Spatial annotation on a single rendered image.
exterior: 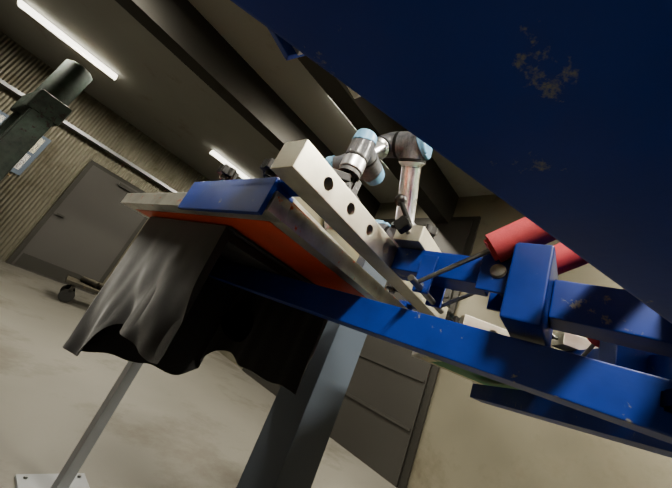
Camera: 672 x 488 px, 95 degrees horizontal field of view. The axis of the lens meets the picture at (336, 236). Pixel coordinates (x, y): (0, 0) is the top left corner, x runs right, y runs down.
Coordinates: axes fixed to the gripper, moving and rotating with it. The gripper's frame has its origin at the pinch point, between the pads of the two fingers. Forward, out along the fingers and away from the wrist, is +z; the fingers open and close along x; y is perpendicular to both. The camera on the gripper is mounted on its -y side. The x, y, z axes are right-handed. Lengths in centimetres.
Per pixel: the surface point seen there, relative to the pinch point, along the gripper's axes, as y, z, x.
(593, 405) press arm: -3, 23, -61
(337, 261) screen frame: -9.4, 13.2, -20.1
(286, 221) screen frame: -25.2, 13.6, -20.1
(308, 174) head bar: -31.5, 9.2, -28.2
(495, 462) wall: 266, 55, -12
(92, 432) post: 10, 89, 74
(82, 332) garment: -21, 51, 45
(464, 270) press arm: -3.2, 8.3, -42.5
